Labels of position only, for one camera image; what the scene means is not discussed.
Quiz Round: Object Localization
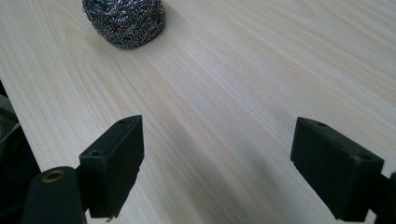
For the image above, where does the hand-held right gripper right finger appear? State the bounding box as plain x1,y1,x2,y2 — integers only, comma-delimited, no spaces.
290,117,385,223

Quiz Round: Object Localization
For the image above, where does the steel wool scouring ball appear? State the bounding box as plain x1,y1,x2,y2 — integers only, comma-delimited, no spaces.
81,0,167,50

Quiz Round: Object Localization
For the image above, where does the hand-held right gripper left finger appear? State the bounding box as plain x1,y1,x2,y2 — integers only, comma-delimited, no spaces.
78,114,146,219

